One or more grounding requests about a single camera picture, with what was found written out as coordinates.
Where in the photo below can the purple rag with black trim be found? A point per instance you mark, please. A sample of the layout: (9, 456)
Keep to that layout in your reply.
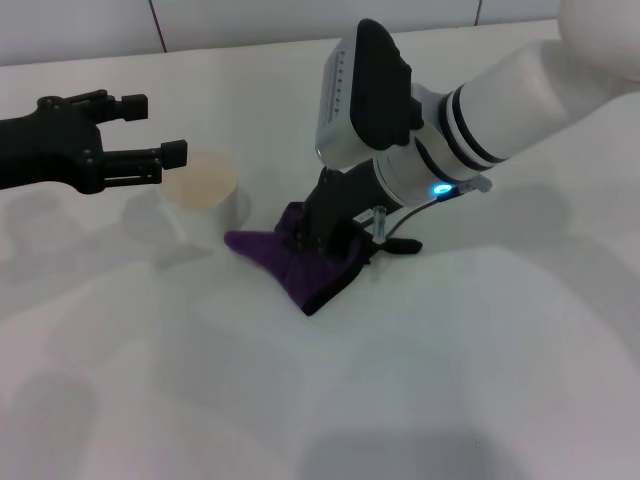
(295, 270)

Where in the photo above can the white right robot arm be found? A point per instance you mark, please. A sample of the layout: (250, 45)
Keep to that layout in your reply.
(475, 100)

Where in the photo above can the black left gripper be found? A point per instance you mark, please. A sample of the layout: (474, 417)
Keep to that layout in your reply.
(45, 150)

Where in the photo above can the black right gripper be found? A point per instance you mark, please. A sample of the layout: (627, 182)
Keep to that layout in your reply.
(345, 210)

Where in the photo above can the white paper cup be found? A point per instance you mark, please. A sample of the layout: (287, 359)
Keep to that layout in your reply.
(200, 177)

